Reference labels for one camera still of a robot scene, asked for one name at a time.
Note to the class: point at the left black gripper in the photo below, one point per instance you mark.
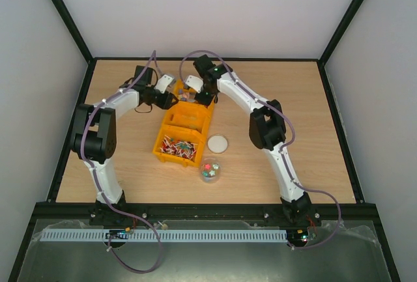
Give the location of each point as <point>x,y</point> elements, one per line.
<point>167,103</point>

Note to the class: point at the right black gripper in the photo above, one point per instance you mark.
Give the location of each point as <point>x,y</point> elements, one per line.
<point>204,97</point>

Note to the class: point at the yellow bin with star candies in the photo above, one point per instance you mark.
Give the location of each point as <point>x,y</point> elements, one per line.
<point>187,103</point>

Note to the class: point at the yellow bin with lollipops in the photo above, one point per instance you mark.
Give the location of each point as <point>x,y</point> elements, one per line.
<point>179,145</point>

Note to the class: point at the white jar lid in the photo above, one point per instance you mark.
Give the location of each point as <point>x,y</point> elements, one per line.
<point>217,143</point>

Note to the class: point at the clear plastic jar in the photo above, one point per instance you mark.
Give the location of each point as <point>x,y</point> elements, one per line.
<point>210,170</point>

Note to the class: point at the metal scoop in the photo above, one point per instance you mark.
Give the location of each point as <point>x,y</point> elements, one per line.
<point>187,97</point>

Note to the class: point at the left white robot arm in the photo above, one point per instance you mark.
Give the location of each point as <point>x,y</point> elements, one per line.
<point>94,132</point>

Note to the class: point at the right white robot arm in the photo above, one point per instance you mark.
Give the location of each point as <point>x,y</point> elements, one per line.
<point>267,129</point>

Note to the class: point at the black aluminium frame rail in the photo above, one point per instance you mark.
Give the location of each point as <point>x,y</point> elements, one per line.
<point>259,215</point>

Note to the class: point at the white slotted cable duct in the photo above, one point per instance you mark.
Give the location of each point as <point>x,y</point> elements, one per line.
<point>165,236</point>

